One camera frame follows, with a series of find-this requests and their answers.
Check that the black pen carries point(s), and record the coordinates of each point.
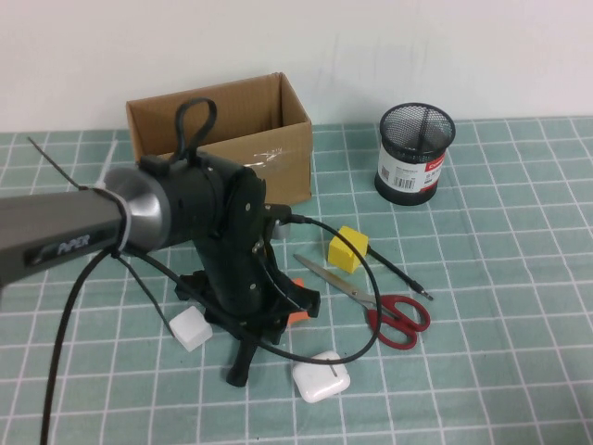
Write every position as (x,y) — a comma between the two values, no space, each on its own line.
(403,275)

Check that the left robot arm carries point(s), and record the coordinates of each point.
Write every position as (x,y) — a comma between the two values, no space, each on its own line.
(69,218)

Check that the orange cube block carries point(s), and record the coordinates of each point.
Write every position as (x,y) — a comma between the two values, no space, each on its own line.
(299,318)

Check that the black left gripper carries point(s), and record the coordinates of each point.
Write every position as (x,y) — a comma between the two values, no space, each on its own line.
(241,296)

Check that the white cube block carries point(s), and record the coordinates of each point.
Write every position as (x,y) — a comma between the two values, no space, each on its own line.
(192,331)

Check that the green checkered tablecloth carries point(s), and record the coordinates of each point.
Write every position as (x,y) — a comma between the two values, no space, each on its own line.
(463,371)

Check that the white earbuds case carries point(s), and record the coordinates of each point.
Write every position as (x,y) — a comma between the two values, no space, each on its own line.
(319,382)

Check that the yellow cube block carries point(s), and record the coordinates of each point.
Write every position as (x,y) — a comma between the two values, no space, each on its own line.
(345,250)

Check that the white zip tie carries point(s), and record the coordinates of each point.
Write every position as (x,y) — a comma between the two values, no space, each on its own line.
(124,227)

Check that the black mesh pen holder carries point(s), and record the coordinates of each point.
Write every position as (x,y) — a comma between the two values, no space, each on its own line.
(400,167)

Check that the brown cardboard box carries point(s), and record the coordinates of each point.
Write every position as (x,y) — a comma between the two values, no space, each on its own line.
(282,176)

